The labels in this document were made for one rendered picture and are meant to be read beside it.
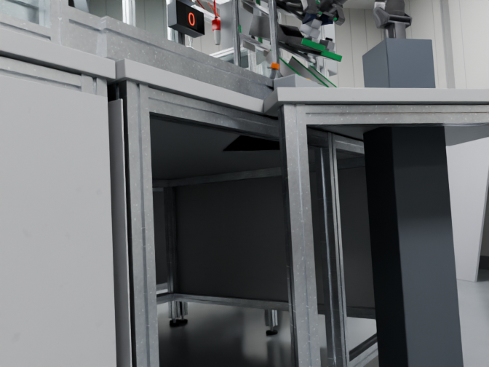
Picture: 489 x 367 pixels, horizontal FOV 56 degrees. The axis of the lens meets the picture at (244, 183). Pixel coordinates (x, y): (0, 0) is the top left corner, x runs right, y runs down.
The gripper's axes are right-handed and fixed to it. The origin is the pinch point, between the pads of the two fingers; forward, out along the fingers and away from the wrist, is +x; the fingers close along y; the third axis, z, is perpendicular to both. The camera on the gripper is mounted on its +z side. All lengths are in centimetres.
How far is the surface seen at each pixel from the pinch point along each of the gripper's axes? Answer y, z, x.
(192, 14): 47.5, -9.1, 7.3
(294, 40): 6.3, -7.1, 5.7
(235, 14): 15.8, 13.7, 22.9
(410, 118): 28, -65, -39
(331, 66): -124, 67, 88
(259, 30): 8.9, 6.0, 18.9
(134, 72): 87, -61, -29
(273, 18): 10.6, 3.5, 9.2
